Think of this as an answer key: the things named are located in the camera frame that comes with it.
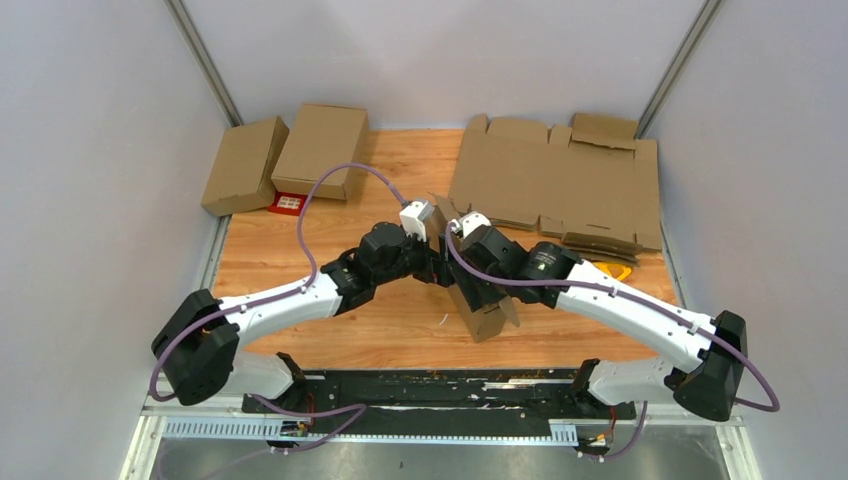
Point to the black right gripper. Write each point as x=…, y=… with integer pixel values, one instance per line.
x=472, y=286

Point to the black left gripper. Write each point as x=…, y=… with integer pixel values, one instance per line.
x=436, y=267

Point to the brown cardboard box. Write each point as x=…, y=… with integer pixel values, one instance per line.
x=484, y=308

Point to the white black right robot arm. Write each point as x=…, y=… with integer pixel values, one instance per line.
x=701, y=359

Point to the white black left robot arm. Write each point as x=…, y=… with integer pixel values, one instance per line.
x=198, y=347

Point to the folded cardboard box right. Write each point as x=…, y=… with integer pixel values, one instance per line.
x=322, y=137

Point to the folded cardboard box left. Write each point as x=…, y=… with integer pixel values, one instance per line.
x=240, y=180

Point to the yellow plastic triangle tool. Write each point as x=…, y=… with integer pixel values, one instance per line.
x=617, y=271

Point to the stack of flat cardboard sheets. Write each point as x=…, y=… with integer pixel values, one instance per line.
x=591, y=184

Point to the red card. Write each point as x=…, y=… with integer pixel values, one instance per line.
x=286, y=203

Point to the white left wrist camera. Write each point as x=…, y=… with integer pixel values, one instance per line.
x=414, y=217

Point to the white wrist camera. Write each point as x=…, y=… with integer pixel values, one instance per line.
x=414, y=217
x=465, y=225

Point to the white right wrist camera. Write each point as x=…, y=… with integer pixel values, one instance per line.
x=465, y=225

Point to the black metal base rail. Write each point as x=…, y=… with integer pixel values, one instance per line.
x=461, y=407

